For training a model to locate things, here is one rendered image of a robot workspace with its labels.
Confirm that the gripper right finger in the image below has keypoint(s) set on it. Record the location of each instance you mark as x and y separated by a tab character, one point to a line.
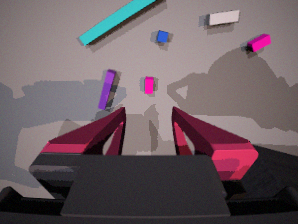
231	154

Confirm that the purple rod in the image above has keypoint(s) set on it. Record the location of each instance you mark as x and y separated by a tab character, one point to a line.
110	75

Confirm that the light grey rectangular bar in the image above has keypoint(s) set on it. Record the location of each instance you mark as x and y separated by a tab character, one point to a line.
222	17

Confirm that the turquoise rod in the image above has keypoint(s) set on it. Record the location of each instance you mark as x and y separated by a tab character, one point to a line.
114	19

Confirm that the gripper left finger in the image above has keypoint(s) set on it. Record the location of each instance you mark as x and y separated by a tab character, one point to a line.
90	139

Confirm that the small magenta block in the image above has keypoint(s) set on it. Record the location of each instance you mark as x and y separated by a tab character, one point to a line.
259	42
149	85

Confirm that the small blue cube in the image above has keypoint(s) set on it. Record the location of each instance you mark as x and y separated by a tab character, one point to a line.
162	36

